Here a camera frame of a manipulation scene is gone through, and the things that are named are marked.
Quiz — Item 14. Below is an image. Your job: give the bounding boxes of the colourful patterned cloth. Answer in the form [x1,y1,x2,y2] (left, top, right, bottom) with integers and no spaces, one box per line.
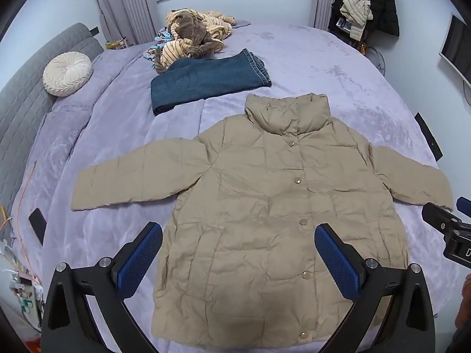
[142,26,173,69]

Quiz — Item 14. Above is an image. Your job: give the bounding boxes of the person's right hand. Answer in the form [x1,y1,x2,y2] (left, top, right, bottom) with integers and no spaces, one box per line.
[456,274,471,329]

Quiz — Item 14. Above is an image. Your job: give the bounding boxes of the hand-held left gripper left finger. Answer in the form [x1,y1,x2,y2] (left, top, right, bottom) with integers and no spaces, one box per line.
[41,222,163,353]

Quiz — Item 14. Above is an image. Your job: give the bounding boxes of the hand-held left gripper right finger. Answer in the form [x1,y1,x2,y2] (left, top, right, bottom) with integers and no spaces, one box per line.
[314,222,437,353]

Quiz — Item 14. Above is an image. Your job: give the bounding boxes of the hanging black and beige coats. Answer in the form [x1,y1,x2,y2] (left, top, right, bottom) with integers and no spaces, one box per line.
[327,0,400,37]

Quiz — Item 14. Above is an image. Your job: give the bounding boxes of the grey quilted headboard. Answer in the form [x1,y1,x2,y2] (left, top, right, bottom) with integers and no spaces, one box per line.
[0,23,105,207]

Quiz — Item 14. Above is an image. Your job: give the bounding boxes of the black phone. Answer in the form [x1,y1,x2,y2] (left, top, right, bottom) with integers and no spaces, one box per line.
[29,208,47,246]

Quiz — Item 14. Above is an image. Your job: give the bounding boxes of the bedside clutter of cables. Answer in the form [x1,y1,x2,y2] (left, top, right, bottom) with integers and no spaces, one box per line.
[0,239,45,333]

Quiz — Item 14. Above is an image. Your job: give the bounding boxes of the wall mounted television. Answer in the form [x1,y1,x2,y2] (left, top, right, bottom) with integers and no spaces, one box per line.
[439,13,471,89]

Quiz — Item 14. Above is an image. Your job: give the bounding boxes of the black wall strip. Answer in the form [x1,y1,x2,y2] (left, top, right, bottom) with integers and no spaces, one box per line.
[414,112,442,161]

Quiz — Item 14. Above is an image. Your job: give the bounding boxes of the folded blue jeans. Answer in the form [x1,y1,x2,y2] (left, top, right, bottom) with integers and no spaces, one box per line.
[151,49,273,116]

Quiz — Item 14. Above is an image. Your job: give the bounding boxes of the cream hanging puffer jacket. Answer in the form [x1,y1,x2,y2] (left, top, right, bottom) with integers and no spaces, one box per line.
[339,0,374,40]

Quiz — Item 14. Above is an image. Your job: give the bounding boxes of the round cream pillow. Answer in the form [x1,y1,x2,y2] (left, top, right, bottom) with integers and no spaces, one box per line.
[42,51,92,97]

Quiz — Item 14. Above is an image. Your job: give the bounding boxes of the brown fleece garment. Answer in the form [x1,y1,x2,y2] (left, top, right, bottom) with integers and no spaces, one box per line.
[169,12,225,57]

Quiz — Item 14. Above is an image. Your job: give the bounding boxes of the beige puffer jacket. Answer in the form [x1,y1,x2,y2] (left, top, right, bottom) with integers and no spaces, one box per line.
[72,93,454,342]

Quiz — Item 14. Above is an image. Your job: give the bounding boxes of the beige striped fleece garment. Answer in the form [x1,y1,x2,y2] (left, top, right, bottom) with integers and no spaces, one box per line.
[154,9,236,73]

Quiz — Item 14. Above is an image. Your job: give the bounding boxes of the purple plush blanket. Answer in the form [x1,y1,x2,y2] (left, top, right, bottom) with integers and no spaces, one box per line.
[9,22,462,353]

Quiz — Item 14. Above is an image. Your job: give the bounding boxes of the orange cable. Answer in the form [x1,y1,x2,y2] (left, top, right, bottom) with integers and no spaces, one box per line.
[0,162,37,265]

